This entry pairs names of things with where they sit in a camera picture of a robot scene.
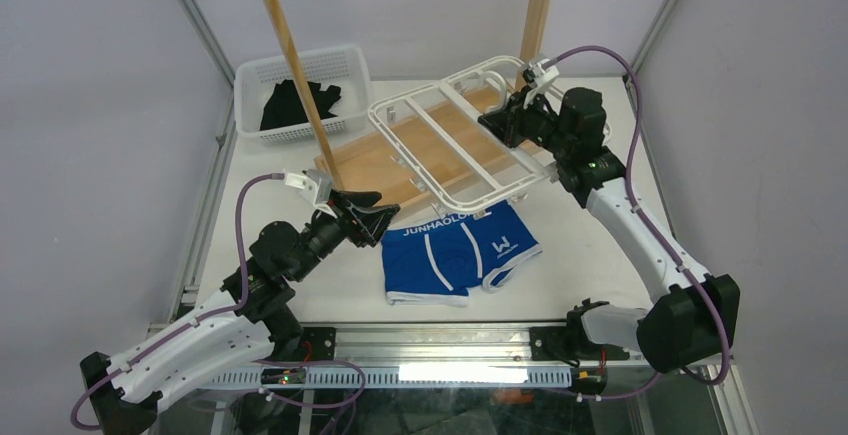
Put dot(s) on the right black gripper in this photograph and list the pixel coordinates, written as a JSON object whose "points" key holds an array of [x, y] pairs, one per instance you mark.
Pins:
{"points": [[507, 124]]}

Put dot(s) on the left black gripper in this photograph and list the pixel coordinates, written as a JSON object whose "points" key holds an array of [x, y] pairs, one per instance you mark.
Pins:
{"points": [[369, 224]]}

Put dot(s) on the white plastic clip hanger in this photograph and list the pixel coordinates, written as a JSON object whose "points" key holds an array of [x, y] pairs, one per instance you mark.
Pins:
{"points": [[434, 130]]}

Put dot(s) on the blue boxer underwear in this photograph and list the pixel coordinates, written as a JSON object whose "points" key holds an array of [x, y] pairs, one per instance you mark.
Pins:
{"points": [[440, 261]]}

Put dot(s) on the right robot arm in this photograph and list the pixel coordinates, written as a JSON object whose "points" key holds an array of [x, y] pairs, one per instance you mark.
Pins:
{"points": [[693, 312]]}

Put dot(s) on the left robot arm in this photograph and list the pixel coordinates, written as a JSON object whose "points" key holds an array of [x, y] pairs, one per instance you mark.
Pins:
{"points": [[247, 319]]}

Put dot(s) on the wooden hanger stand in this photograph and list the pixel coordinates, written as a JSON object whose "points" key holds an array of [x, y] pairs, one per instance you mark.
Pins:
{"points": [[369, 162]]}

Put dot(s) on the black garment in basket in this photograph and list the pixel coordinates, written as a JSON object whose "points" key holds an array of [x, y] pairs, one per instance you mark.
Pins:
{"points": [[284, 108]]}

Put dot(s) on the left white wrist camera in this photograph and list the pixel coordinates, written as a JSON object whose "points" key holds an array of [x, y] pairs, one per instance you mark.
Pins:
{"points": [[314, 186]]}

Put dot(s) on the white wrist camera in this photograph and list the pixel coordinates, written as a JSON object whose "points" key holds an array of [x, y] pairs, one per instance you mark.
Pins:
{"points": [[314, 186], [539, 75]]}

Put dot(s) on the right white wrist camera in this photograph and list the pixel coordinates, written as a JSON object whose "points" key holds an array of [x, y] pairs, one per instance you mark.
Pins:
{"points": [[539, 75]]}

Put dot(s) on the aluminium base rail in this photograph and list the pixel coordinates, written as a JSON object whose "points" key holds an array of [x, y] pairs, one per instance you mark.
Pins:
{"points": [[417, 355]]}

